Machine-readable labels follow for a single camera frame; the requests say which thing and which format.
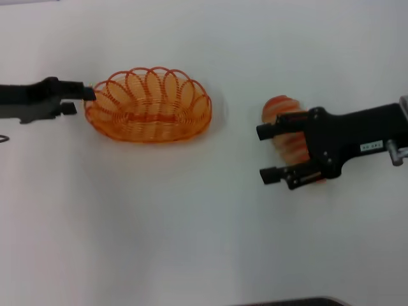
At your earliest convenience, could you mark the grey right wrist bracket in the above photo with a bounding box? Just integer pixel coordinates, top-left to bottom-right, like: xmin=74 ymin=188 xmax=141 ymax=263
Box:
xmin=385 ymin=139 xmax=408 ymax=168

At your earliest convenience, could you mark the dark robot chest edge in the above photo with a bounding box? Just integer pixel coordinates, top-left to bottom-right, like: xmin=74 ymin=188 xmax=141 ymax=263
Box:
xmin=234 ymin=295 xmax=353 ymax=306

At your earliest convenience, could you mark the orange wire basket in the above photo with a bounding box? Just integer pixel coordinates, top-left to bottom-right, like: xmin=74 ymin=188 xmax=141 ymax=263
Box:
xmin=84 ymin=66 xmax=213 ymax=144

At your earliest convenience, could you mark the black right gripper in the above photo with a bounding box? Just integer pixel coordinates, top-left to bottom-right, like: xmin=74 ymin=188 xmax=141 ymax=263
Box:
xmin=256 ymin=103 xmax=408 ymax=192

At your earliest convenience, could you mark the orange striped bread roll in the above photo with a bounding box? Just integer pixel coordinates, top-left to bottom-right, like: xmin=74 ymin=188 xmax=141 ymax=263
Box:
xmin=261 ymin=94 xmax=326 ymax=186

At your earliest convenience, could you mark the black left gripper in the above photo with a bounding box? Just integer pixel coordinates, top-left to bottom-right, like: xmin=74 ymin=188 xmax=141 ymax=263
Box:
xmin=0 ymin=76 xmax=97 ymax=126

